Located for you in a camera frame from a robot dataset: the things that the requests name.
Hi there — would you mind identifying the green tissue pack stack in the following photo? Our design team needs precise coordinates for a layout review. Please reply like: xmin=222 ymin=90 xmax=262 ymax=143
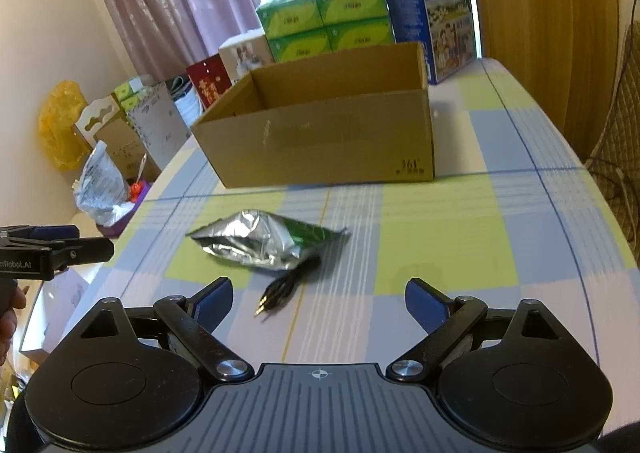
xmin=256 ymin=0 xmax=395 ymax=63

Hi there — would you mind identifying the person's left hand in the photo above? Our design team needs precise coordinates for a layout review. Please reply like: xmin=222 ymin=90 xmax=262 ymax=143
xmin=0 ymin=286 xmax=26 ymax=365

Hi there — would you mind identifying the black audio cable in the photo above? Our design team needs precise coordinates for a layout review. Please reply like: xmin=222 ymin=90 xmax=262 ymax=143
xmin=252 ymin=253 xmax=324 ymax=319

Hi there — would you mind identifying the blue milk carton box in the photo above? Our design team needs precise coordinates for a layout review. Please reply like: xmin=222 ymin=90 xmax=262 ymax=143
xmin=386 ymin=0 xmax=477 ymax=85

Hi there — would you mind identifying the brown paper gift bag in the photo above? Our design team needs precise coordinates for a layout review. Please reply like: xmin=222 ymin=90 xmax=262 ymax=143
xmin=74 ymin=95 xmax=160 ymax=184

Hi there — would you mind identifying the white product box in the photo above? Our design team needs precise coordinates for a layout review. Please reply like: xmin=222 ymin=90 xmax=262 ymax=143
xmin=218 ymin=28 xmax=274 ymax=83

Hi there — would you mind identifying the purple tray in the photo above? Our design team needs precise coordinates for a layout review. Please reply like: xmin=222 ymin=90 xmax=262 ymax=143
xmin=96 ymin=180 xmax=151 ymax=239

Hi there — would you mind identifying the yellow plastic bag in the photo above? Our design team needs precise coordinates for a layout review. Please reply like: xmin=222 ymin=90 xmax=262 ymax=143
xmin=38 ymin=80 xmax=91 ymax=173

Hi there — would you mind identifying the red greeting card box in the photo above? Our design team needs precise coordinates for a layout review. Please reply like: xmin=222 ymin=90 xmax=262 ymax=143
xmin=186 ymin=54 xmax=232 ymax=110

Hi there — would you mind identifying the brown cardboard box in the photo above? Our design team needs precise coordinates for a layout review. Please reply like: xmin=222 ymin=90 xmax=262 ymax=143
xmin=192 ymin=43 xmax=435 ymax=188

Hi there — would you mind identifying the white box at left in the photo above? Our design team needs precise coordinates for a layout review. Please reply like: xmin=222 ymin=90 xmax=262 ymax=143
xmin=20 ymin=269 xmax=89 ymax=364

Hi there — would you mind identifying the checkered tablecloth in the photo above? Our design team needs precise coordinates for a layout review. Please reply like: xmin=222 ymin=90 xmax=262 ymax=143
xmin=75 ymin=59 xmax=639 ymax=430

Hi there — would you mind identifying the printed plastic bag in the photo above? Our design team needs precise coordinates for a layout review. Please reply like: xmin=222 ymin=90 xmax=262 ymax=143
xmin=72 ymin=141 xmax=134 ymax=227

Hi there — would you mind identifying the silver green foil bag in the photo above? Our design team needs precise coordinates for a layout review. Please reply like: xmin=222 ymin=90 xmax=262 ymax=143
xmin=186 ymin=210 xmax=347 ymax=271

